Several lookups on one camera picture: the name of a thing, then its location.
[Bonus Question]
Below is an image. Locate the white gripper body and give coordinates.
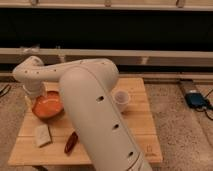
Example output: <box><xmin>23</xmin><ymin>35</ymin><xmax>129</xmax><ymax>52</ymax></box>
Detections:
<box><xmin>23</xmin><ymin>82</ymin><xmax>45</xmax><ymax>99</ymax></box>

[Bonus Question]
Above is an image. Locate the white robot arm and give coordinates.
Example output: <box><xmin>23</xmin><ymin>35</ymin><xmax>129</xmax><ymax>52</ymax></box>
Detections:
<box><xmin>13</xmin><ymin>56</ymin><xmax>152</xmax><ymax>171</ymax></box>

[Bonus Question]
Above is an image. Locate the white sponge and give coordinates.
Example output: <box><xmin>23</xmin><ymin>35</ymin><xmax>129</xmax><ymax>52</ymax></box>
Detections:
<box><xmin>34</xmin><ymin>124</ymin><xmax>52</xmax><ymax>147</ymax></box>

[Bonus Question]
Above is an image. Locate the orange bowl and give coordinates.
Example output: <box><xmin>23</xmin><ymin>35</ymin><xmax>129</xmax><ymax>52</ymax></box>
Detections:
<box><xmin>32</xmin><ymin>91</ymin><xmax>63</xmax><ymax>119</ymax></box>

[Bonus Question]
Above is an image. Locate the wooden table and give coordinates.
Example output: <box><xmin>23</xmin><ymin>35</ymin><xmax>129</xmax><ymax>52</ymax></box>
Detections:
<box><xmin>8</xmin><ymin>78</ymin><xmax>163</xmax><ymax>166</ymax></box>

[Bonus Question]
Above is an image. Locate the dark red oblong object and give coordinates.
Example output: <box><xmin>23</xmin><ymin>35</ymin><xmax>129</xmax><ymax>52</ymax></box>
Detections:
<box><xmin>64</xmin><ymin>132</ymin><xmax>78</xmax><ymax>154</ymax></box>

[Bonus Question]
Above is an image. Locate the white plastic cup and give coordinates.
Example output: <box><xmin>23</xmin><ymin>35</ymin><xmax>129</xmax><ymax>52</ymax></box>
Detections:
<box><xmin>113</xmin><ymin>90</ymin><xmax>130</xmax><ymax>112</ymax></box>

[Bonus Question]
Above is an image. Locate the long wooden beam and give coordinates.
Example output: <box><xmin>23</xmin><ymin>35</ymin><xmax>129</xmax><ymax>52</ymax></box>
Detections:
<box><xmin>0</xmin><ymin>47</ymin><xmax>213</xmax><ymax>67</ymax></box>

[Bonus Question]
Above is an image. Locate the blue device on floor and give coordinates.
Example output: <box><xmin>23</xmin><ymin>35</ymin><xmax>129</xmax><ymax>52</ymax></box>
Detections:
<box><xmin>185</xmin><ymin>93</ymin><xmax>209</xmax><ymax>108</ymax></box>

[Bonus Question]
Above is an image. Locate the black cable left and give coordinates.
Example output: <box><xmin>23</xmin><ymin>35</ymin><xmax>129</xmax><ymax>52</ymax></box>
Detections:
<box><xmin>0</xmin><ymin>83</ymin><xmax>12</xmax><ymax>98</ymax></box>

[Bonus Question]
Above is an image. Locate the black cable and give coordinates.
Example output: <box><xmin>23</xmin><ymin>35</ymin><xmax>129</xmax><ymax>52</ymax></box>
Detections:
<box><xmin>194</xmin><ymin>87</ymin><xmax>213</xmax><ymax>121</ymax></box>
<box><xmin>0</xmin><ymin>83</ymin><xmax>12</xmax><ymax>98</ymax></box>

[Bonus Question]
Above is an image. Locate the black cable right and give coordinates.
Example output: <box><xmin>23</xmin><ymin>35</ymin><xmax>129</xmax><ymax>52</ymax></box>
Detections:
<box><xmin>194</xmin><ymin>87</ymin><xmax>213</xmax><ymax>121</ymax></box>

